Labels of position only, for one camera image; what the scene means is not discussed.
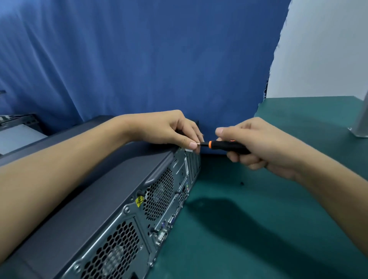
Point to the person's right hand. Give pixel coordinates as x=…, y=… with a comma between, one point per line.
x=267, y=143

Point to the person's left hand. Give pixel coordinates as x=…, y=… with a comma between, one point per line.
x=161, y=126

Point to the person's right thumb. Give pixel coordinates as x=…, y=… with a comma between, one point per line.
x=227, y=133

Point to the person's right middle finger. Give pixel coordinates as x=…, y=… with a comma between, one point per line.
x=258, y=166

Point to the person's left thumb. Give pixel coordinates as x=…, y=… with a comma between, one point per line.
x=187, y=144

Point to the grey desktop computer case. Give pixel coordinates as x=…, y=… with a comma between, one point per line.
x=115, y=207

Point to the person's right forearm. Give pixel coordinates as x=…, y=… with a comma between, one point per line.
x=336, y=186

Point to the person's left forearm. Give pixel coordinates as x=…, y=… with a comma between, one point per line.
x=57, y=172

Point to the green table mat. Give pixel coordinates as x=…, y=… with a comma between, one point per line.
x=258, y=224

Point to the blue cloth backdrop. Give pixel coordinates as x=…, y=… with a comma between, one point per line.
x=138, y=57

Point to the grey metal post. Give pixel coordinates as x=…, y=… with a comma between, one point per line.
x=361, y=117

